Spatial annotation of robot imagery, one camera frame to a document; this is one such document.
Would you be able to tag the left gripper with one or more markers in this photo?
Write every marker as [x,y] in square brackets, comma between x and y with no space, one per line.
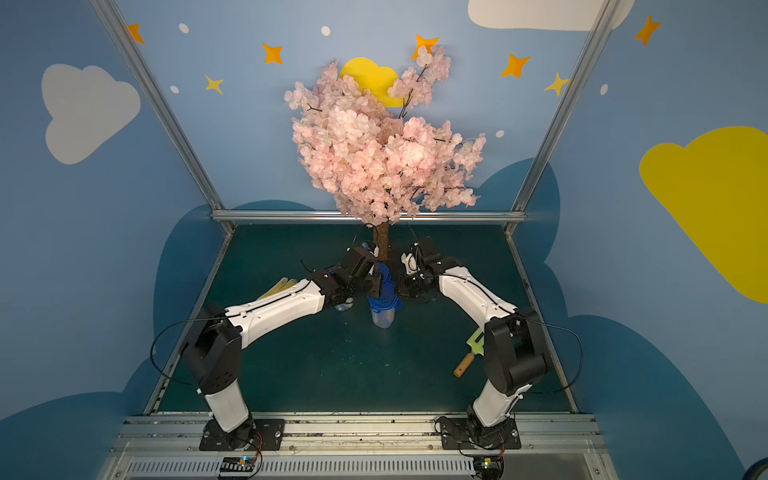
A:
[372,282]

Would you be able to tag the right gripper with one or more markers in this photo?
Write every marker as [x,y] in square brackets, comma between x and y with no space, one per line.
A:
[408,283]

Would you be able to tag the blue cup lid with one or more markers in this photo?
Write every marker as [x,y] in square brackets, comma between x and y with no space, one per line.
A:
[387,298]

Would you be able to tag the blue-lid toiletry cup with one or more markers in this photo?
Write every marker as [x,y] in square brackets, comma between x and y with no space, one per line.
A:
[383,318]
[348,304]

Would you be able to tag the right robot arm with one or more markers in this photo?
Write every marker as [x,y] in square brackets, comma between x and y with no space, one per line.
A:
[513,360]

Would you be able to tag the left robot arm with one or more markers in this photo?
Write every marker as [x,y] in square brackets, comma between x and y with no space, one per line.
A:
[212,352]

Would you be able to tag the yellow work glove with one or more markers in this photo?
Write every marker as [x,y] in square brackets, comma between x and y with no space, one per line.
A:
[283,284]

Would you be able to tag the pink cherry blossom tree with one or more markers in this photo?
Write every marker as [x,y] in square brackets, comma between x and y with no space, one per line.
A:
[381,166]

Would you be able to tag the left circuit board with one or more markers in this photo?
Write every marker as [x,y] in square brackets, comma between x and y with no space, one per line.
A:
[239,467]

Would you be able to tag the circuit board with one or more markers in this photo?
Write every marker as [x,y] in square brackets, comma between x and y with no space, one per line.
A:
[488,468]
[239,467]

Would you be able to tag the right circuit board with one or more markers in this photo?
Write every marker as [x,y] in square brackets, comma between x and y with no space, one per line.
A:
[488,468]

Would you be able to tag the green wooden-handled scraper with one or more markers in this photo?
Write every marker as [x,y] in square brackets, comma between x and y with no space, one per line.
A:
[475,344]

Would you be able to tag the right aluminium frame post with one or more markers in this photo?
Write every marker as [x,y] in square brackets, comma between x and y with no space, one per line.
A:
[583,68]

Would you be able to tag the aluminium frame post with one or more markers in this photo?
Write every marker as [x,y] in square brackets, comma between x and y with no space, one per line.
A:
[114,23]
[583,68]

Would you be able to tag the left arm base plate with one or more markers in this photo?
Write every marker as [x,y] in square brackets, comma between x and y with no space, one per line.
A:
[254,434]

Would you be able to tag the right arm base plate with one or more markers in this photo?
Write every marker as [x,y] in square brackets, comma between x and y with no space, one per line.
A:
[469,433]

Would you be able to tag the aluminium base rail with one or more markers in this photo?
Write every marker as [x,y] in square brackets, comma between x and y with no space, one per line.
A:
[359,446]

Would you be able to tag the left aluminium frame post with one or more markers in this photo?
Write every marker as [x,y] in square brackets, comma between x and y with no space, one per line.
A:
[114,23]

